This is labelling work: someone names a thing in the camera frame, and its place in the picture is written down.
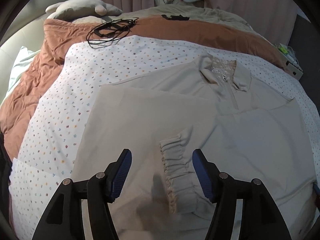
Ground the beige zip-neck sweatshirt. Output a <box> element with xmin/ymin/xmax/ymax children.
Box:
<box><xmin>72</xmin><ymin>54</ymin><xmax>316</xmax><ymax>239</ymax></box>

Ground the white dotted bed sheet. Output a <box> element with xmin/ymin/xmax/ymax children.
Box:
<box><xmin>9</xmin><ymin>36</ymin><xmax>319</xmax><ymax>239</ymax></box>

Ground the white pillow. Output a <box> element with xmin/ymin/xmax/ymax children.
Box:
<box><xmin>5</xmin><ymin>46</ymin><xmax>40</xmax><ymax>99</ymax></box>

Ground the rust orange quilt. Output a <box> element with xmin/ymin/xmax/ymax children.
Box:
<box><xmin>1</xmin><ymin>16</ymin><xmax>285</xmax><ymax>159</ymax></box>

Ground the pink right curtain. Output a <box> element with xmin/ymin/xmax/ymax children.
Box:
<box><xmin>204</xmin><ymin>0</ymin><xmax>298</xmax><ymax>45</ymax></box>

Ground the cream padded headboard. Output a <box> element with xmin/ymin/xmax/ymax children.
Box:
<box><xmin>1</xmin><ymin>0</ymin><xmax>66</xmax><ymax>100</ymax></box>

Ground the beige crumpled blanket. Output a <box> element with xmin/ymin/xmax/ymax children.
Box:
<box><xmin>103</xmin><ymin>4</ymin><xmax>255</xmax><ymax>34</ymax></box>

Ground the black coiled cable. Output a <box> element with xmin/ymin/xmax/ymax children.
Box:
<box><xmin>86</xmin><ymin>17</ymin><xmax>139</xmax><ymax>46</ymax></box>

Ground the small black strap device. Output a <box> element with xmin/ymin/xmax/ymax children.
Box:
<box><xmin>162</xmin><ymin>14</ymin><xmax>190</xmax><ymax>21</ymax></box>

